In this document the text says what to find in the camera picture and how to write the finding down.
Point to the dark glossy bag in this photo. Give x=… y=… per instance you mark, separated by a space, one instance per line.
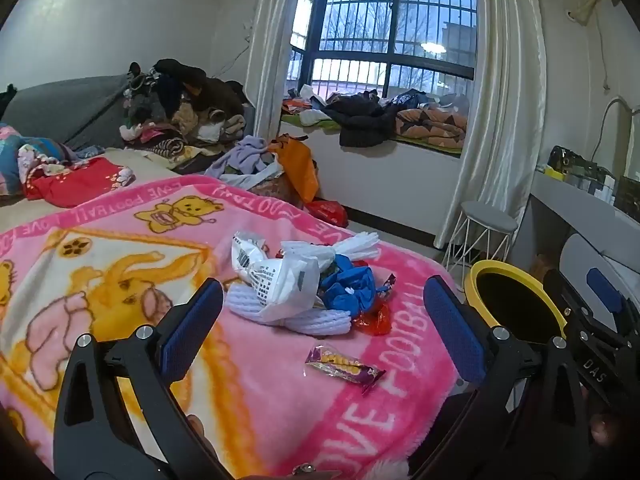
x=570 y=162

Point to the yellow trash bin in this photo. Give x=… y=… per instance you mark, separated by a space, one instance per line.
x=515 y=300

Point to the barred window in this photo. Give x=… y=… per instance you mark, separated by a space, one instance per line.
x=390 y=15

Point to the orange patterned quilt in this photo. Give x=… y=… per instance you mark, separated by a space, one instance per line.
x=430 y=125

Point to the white framed mirror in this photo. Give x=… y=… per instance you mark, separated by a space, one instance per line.
x=627 y=130

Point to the blue plastic bag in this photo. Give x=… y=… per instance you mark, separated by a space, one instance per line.
x=347 y=285

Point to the person's right hand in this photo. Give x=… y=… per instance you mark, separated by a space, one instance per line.
x=607 y=430

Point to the orange bag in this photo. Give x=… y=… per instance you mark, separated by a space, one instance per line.
x=299 y=167

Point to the black jacket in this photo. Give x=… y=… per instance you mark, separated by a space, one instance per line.
x=360 y=120

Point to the white curtain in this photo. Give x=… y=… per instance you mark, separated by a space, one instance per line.
x=505 y=110
x=272 y=50

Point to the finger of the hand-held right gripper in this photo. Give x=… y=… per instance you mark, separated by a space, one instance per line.
x=606 y=287
x=560 y=292

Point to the white printed plastic bag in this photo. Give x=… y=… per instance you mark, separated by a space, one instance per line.
x=285 y=285

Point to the white desk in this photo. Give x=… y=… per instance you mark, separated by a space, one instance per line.
x=565 y=200

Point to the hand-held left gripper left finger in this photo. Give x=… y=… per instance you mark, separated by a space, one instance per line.
x=192 y=327

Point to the small purple candy wrapper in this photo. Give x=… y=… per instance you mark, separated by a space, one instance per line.
x=387 y=285

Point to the foil snack bar wrapper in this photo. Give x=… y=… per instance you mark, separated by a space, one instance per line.
x=345 y=367

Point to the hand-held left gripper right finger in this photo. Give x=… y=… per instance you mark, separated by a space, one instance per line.
x=452 y=330

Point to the brown patterned bag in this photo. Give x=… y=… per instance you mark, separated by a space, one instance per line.
x=275 y=187

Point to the pink printed blanket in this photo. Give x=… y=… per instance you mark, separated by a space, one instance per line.
x=250 y=410

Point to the blue floral quilt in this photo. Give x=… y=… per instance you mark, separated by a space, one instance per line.
x=20 y=155

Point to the lavender cloth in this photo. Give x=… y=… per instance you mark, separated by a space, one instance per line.
x=245 y=157

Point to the grey headboard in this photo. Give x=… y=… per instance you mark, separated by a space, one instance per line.
x=65 y=107

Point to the red cloth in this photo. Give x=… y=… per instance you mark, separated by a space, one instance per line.
x=80 y=182

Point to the red shopping bag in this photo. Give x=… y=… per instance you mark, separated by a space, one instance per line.
x=327 y=212

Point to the pile of clothes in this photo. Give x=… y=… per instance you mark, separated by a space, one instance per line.
x=195 y=105

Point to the red plastic bag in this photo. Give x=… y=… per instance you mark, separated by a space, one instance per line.
x=377 y=320

